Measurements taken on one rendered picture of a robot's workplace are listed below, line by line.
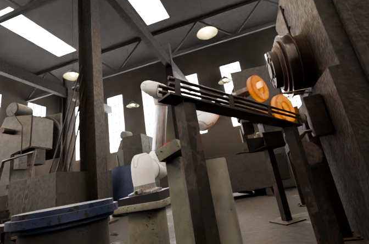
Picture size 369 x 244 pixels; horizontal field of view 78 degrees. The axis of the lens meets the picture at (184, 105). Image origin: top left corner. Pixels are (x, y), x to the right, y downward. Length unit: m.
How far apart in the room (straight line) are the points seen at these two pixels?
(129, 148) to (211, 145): 7.49
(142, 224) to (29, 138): 4.75
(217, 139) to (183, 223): 10.96
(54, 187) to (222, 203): 2.95
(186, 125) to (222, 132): 11.25
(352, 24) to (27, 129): 5.96
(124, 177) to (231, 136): 8.04
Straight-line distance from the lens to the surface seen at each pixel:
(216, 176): 1.01
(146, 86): 1.75
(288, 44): 1.69
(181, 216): 1.04
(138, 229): 1.66
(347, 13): 1.49
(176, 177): 1.03
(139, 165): 1.64
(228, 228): 1.04
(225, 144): 11.84
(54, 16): 11.39
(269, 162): 2.14
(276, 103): 1.19
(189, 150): 0.68
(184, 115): 0.70
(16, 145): 6.33
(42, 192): 3.85
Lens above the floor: 0.45
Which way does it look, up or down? 18 degrees up
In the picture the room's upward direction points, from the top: 10 degrees counter-clockwise
